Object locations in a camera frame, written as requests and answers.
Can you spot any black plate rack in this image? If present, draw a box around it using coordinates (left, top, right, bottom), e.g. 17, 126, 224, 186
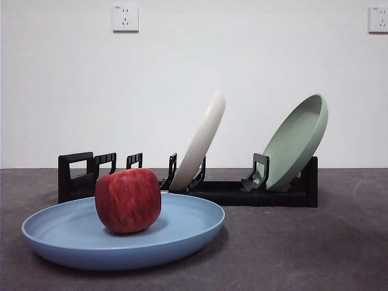
57, 151, 318, 209

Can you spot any white wall socket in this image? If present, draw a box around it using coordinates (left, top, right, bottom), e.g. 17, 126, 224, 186
112, 3, 139, 33
368, 6, 388, 34

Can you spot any green plate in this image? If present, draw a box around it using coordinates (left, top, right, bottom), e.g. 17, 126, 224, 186
261, 93, 329, 192

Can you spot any white plate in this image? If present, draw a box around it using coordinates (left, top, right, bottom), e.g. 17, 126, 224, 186
169, 89, 227, 191

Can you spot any red apple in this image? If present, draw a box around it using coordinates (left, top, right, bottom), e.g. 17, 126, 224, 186
95, 168, 162, 235

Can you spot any blue plate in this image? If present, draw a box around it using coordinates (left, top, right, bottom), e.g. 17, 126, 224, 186
21, 193, 226, 272

